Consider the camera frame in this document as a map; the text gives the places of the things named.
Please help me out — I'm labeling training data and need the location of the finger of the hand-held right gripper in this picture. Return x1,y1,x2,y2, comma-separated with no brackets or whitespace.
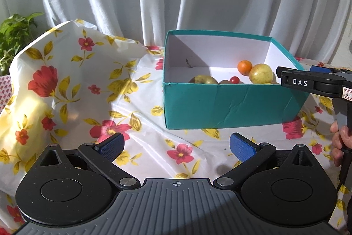
276,67,321,91
311,65,333,74

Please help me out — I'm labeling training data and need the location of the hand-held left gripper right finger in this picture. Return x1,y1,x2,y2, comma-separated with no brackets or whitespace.
213,133,316,191

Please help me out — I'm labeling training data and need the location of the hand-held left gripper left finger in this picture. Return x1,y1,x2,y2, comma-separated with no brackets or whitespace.
39,133,141,191

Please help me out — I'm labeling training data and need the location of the teal cardboard box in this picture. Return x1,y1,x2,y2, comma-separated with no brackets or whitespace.
162,30,310,130

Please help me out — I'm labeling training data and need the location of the small orange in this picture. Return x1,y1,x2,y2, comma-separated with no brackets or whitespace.
237,60,253,76

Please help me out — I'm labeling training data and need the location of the yellow green apple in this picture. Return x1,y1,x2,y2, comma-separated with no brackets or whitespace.
188,75,219,85

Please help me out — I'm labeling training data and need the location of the person's right hand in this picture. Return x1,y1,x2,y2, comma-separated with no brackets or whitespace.
330,121,352,167

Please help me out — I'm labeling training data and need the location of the floral plastic tablecloth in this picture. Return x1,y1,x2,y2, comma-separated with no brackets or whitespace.
0,19,352,235

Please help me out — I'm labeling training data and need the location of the red patterned cloth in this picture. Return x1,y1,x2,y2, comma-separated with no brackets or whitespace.
0,75,13,112

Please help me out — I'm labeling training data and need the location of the green leafy plant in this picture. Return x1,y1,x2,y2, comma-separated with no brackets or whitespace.
0,13,45,76

